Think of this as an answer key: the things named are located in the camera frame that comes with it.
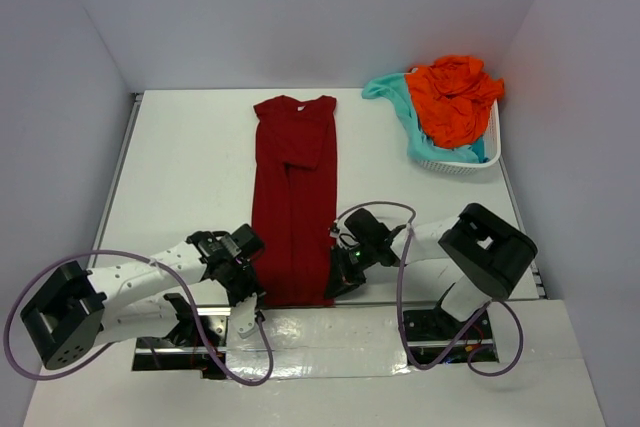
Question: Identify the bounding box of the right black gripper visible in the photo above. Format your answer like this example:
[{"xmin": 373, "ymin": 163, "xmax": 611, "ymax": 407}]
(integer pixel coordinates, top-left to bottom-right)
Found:
[{"xmin": 324, "ymin": 240, "xmax": 378, "ymax": 300}]

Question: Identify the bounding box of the dark red t shirt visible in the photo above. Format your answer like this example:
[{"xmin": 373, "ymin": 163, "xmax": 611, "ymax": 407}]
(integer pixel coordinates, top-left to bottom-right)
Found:
[{"xmin": 251, "ymin": 96, "xmax": 338, "ymax": 307}]

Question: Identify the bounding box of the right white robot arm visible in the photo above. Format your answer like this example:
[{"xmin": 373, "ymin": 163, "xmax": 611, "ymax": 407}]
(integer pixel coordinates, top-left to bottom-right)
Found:
[{"xmin": 324, "ymin": 201, "xmax": 538, "ymax": 338}]

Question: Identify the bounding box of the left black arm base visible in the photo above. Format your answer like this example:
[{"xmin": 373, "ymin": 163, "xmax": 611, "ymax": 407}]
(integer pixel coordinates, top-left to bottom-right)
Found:
[{"xmin": 132, "ymin": 293, "xmax": 228, "ymax": 380}]

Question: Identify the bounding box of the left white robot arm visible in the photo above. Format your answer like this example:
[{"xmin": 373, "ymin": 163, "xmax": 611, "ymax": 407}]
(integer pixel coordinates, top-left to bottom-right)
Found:
[{"xmin": 20, "ymin": 224, "xmax": 264, "ymax": 370}]

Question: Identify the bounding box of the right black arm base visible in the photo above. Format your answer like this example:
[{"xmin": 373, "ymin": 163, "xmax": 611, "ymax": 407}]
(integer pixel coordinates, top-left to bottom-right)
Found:
[{"xmin": 395, "ymin": 303, "xmax": 498, "ymax": 367}]

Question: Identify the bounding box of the shiny taped white panel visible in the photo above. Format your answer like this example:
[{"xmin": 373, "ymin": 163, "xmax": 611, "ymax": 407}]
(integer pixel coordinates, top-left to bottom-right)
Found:
[{"xmin": 224, "ymin": 305, "xmax": 412, "ymax": 381}]

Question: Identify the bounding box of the teal t shirt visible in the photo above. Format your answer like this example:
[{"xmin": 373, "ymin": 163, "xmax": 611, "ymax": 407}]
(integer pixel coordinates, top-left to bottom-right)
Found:
[{"xmin": 361, "ymin": 73, "xmax": 461, "ymax": 160}]

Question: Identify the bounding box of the white laundry basket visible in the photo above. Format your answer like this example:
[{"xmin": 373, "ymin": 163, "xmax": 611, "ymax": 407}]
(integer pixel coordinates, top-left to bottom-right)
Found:
[{"xmin": 413, "ymin": 101, "xmax": 502, "ymax": 175}]

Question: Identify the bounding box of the orange t shirt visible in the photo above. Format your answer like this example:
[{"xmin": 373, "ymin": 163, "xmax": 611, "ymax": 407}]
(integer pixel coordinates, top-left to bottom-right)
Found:
[{"xmin": 405, "ymin": 55, "xmax": 505, "ymax": 149}]

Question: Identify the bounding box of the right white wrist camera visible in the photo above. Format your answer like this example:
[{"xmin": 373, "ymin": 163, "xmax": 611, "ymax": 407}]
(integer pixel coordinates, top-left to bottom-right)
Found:
[{"xmin": 329, "ymin": 220, "xmax": 345, "ymax": 248}]

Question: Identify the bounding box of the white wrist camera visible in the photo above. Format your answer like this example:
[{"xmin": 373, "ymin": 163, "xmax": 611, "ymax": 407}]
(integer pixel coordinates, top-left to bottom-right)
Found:
[
  {"xmin": 329, "ymin": 220, "xmax": 345, "ymax": 248},
  {"xmin": 229, "ymin": 294, "xmax": 258, "ymax": 339}
]

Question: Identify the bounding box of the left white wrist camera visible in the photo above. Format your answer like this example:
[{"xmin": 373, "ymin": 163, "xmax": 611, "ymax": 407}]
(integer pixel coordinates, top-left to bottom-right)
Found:
[{"xmin": 229, "ymin": 294, "xmax": 258, "ymax": 339}]

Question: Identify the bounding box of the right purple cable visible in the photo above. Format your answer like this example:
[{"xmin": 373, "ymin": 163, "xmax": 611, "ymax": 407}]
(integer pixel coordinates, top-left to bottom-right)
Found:
[{"xmin": 331, "ymin": 200, "xmax": 525, "ymax": 377}]

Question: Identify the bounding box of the purple cable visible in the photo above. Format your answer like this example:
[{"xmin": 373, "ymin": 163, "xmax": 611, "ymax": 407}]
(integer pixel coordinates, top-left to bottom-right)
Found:
[
  {"xmin": 3, "ymin": 250, "xmax": 274, "ymax": 387},
  {"xmin": 331, "ymin": 200, "xmax": 525, "ymax": 377}
]

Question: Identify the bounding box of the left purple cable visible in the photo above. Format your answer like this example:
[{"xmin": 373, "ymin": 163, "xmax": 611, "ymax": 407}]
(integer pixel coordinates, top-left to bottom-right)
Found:
[{"xmin": 3, "ymin": 250, "xmax": 274, "ymax": 387}]

